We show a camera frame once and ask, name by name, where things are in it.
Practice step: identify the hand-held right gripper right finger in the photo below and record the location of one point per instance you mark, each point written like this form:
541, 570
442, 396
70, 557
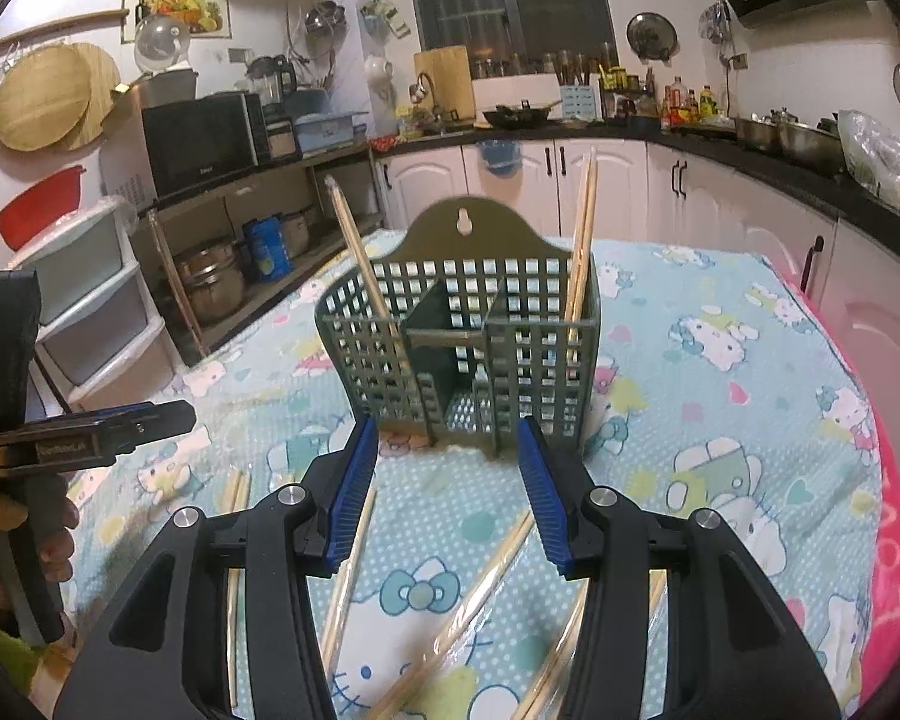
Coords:
544, 499

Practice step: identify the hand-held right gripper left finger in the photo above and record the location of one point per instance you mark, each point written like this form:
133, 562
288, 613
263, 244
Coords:
351, 499

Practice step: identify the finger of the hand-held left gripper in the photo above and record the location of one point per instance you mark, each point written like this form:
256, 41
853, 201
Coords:
142, 424

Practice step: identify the green plastic utensil holder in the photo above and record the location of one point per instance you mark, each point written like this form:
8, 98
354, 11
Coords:
461, 255

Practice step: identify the hanging kitchen utensils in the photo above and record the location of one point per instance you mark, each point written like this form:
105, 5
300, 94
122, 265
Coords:
716, 22

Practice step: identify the person's left hand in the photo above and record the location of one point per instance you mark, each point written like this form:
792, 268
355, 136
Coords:
0, 514

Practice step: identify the white plastic drawer unit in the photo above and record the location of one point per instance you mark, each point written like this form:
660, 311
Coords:
97, 292

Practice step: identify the red plastic basin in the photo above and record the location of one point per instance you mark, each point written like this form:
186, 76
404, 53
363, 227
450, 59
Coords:
37, 206

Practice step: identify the stacked steel pots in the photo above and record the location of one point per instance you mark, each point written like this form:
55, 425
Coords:
210, 281

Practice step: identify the cartoon cat printed blanket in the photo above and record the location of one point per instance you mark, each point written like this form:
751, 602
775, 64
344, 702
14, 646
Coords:
720, 465

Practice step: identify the blue tin can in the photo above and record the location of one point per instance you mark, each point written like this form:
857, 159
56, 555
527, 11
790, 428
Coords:
266, 247

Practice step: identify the small steel pot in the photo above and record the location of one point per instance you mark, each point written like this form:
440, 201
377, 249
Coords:
298, 232

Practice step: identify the round bamboo tray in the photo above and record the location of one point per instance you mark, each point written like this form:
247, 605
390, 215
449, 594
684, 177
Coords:
37, 97

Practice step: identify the round wooden cutting board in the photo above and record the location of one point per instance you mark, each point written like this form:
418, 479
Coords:
103, 90

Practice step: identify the black microwave oven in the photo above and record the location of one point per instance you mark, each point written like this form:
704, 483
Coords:
195, 142

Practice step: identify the wooden shelf rack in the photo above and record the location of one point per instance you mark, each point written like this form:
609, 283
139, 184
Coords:
292, 180

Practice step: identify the grey pot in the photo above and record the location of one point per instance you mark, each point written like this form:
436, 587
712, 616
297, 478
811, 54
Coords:
169, 88

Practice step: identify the glass pot lid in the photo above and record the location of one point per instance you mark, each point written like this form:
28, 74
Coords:
161, 41

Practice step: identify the blue plastic dish container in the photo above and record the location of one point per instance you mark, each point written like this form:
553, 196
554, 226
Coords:
330, 131

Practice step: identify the blue plastic bag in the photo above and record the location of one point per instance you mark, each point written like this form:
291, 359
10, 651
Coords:
499, 154

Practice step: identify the white kitchen cabinets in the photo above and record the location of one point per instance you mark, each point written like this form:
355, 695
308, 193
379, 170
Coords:
720, 195

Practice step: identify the pink blanket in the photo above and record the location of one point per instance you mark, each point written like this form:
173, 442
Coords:
896, 540

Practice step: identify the black blender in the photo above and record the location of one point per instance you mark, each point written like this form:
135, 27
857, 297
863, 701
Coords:
270, 86

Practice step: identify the black wok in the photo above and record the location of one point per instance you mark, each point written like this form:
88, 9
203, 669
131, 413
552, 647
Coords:
517, 116

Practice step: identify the blue white knife block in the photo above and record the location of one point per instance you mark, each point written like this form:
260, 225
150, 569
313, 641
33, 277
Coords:
579, 101

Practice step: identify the red label sauce bottle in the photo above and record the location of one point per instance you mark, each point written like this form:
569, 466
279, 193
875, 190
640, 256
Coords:
671, 109

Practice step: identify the kitchen faucet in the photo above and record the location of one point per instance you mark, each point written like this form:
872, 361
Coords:
422, 90

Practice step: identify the white plastic jug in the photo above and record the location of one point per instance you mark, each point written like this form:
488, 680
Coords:
379, 75

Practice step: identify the rectangular wooden cutting board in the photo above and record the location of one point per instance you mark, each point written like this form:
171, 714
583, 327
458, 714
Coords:
444, 82

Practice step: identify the yellow oil bottle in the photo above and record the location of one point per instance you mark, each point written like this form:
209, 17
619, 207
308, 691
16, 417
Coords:
709, 101

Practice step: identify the row of spice jars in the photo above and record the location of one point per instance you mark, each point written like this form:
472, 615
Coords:
540, 64

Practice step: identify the steel mixing bowl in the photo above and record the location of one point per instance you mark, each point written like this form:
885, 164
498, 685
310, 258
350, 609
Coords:
810, 146

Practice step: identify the hanging steel colander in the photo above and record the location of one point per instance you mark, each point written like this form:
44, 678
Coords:
324, 19

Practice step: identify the clear plastic bag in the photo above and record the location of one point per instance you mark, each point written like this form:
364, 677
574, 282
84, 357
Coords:
885, 165

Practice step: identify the steel pot lid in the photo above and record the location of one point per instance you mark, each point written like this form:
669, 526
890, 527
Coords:
652, 34

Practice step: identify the wooden wall shelf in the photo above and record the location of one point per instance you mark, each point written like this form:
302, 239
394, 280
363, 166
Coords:
52, 26

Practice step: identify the fruit wall poster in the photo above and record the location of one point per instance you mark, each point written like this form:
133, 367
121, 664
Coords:
187, 11

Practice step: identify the green wall organiser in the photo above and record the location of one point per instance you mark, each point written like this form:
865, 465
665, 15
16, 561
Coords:
382, 15

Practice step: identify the wall power outlet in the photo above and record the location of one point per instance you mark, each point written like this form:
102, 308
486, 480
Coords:
736, 61

